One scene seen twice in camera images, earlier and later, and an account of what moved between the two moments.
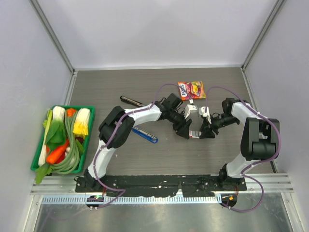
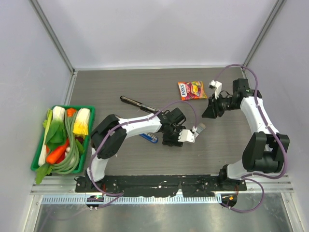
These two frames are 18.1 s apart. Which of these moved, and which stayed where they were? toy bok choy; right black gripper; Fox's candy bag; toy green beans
Moved: right black gripper
Stayed: toy green beans; toy bok choy; Fox's candy bag
